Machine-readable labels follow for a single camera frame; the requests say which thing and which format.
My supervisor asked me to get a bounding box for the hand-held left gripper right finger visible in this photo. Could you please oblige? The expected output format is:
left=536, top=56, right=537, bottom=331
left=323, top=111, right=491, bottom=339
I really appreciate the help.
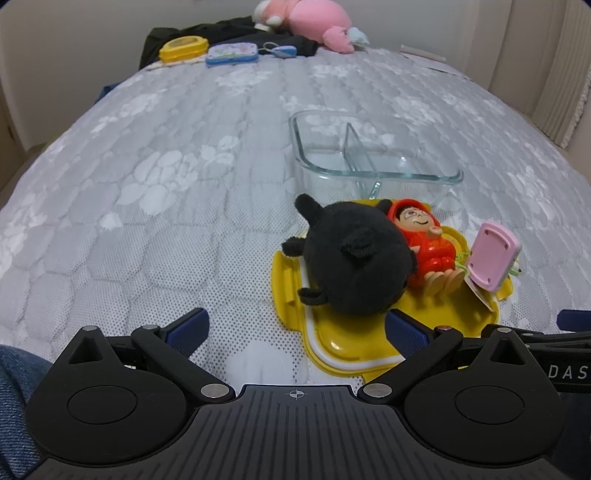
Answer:
left=357, top=309, right=526, bottom=404

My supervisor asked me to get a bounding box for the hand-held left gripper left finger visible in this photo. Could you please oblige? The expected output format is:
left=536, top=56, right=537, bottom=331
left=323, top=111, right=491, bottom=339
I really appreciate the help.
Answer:
left=68, top=308, right=236, bottom=402

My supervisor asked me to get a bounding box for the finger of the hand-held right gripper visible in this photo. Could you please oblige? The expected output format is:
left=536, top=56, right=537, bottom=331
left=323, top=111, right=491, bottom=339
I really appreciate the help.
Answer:
left=557, top=309, right=591, bottom=334
left=481, top=324, right=591, bottom=346

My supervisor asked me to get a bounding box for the yellow plastic container lid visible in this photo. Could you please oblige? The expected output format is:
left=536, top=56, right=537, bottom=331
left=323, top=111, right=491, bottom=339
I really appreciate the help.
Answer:
left=270, top=198, right=516, bottom=376

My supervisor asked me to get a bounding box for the black plush toy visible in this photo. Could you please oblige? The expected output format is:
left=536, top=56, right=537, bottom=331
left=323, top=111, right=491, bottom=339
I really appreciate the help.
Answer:
left=283, top=193, right=419, bottom=316

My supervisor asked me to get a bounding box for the red hooded toy figure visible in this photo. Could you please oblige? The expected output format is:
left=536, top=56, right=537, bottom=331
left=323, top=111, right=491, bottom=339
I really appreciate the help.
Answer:
left=386, top=198, right=467, bottom=295

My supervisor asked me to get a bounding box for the pink plastic toy with tag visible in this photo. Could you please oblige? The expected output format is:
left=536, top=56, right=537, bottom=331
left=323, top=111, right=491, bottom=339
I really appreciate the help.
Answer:
left=455, top=220, right=524, bottom=315

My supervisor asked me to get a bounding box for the divided clear glass container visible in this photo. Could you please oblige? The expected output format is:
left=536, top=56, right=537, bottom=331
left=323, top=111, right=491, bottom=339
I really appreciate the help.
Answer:
left=288, top=109, right=465, bottom=205

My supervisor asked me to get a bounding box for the person's leg in blue jeans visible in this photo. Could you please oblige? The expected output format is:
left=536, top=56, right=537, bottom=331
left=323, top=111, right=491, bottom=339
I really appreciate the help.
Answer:
left=0, top=344, right=55, bottom=480

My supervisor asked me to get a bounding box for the beige curtain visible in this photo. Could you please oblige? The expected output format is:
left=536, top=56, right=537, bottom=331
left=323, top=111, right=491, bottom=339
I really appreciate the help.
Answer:
left=470, top=0, right=591, bottom=149

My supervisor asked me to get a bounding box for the cream cloth mat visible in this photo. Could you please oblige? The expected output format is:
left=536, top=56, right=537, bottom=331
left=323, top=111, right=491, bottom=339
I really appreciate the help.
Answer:
left=147, top=55, right=208, bottom=71

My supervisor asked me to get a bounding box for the white paper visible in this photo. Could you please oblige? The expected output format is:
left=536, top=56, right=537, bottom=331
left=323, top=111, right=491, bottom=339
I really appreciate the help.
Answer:
left=399, top=44, right=472, bottom=80

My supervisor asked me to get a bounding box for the blue printed tin box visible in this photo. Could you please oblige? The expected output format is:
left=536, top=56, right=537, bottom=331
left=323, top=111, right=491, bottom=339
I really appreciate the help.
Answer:
left=205, top=41, right=260, bottom=68

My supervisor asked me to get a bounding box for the small yellow lidded container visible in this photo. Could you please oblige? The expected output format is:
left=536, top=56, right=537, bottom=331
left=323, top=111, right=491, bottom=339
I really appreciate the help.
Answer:
left=158, top=36, right=211, bottom=64

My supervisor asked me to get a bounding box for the black clothing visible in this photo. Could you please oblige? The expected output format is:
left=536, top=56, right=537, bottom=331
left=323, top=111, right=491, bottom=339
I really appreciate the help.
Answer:
left=139, top=16, right=320, bottom=71

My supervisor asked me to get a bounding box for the pink and white plush toy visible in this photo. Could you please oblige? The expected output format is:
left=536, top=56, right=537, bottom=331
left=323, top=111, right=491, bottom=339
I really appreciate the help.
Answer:
left=253, top=0, right=371, bottom=54

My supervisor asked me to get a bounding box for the blue keychain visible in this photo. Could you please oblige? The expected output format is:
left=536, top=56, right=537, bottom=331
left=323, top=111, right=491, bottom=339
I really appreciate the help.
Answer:
left=262, top=41, right=299, bottom=60

